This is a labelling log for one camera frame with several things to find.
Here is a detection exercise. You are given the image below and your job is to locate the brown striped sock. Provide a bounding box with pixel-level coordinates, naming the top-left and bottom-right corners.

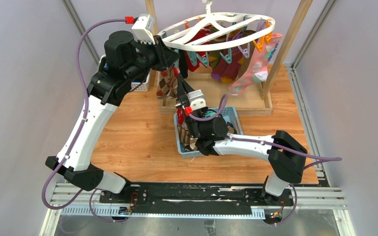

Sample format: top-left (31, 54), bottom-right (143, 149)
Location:
top-left (167, 67), bottom-right (180, 99)
top-left (177, 125), bottom-right (198, 152)

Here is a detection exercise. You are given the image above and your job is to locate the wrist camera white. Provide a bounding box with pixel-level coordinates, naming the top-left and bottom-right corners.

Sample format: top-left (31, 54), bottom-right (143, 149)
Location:
top-left (187, 89), bottom-right (207, 111)
top-left (131, 14), bottom-right (155, 44)

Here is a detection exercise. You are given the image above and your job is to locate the maroon purple hanging sock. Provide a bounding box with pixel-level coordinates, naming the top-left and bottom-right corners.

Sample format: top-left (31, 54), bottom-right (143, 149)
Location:
top-left (210, 46), bottom-right (243, 84)

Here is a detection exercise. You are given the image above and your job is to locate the white plastic basket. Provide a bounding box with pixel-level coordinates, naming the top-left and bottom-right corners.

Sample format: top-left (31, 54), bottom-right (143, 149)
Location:
top-left (98, 55), bottom-right (151, 92)

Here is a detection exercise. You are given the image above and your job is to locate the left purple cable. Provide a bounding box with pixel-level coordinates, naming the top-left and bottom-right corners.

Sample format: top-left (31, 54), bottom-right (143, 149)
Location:
top-left (41, 19), bottom-right (134, 223)

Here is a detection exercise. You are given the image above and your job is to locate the olive striped hanging sock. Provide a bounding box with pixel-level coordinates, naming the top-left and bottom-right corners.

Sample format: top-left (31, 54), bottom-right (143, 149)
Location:
top-left (209, 34), bottom-right (226, 69)

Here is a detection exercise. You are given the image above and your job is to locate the brown hanging sock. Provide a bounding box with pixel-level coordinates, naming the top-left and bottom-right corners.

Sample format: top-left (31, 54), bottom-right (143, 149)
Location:
top-left (238, 41), bottom-right (255, 78)

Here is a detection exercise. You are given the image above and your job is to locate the pink hanging sock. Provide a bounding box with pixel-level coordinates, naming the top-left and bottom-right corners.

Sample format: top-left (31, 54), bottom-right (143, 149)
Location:
top-left (228, 33), bottom-right (283, 96)

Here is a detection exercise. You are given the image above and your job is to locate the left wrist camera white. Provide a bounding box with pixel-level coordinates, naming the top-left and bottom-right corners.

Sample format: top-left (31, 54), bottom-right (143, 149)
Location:
top-left (131, 14), bottom-right (155, 44)

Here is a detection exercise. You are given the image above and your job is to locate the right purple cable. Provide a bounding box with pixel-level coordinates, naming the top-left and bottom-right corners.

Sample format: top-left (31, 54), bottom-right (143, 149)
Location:
top-left (189, 94), bottom-right (343, 225)

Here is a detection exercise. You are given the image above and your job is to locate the white oval clip hanger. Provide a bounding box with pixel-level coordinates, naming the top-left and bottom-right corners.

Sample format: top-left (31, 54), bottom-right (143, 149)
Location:
top-left (158, 0), bottom-right (276, 52)

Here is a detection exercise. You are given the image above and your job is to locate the red christmas sock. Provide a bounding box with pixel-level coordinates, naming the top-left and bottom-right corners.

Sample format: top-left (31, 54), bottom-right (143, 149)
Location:
top-left (172, 67), bottom-right (186, 125)

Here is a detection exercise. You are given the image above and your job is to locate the red hanging sock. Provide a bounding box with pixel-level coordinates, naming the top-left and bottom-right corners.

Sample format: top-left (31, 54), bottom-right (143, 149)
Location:
top-left (186, 26), bottom-right (211, 72)

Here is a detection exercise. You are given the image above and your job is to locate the black hanging sock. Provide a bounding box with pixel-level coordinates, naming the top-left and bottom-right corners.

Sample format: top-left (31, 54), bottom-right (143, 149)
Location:
top-left (179, 50), bottom-right (188, 79)

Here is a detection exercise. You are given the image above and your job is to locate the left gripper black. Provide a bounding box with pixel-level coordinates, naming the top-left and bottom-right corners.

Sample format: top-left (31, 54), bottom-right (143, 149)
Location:
top-left (125, 34), bottom-right (180, 82)

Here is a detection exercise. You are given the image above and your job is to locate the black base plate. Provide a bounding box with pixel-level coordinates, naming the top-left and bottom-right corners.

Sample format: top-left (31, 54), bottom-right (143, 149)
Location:
top-left (98, 182), bottom-right (294, 216)

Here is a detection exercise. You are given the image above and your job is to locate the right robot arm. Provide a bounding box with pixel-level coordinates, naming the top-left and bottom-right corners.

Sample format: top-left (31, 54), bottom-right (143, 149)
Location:
top-left (176, 74), bottom-right (308, 205)

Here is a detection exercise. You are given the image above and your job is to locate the purple cable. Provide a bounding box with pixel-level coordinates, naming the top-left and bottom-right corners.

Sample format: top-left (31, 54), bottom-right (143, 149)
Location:
top-left (189, 94), bottom-right (343, 225)
top-left (41, 19), bottom-right (134, 223)

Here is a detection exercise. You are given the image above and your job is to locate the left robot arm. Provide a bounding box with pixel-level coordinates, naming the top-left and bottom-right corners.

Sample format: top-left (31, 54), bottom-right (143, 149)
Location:
top-left (45, 30), bottom-right (180, 203)

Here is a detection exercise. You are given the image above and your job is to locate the wooden hanger rack frame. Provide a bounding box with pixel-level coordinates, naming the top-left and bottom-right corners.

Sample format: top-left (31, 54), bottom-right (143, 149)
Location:
top-left (145, 0), bottom-right (314, 117)

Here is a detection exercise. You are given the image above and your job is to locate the blue sock basket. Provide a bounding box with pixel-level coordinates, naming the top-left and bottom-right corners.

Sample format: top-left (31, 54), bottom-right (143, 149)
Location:
top-left (174, 106), bottom-right (244, 158)

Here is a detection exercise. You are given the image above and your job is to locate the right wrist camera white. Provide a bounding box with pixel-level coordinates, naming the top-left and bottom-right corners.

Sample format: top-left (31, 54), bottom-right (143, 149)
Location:
top-left (187, 89), bottom-right (207, 111)

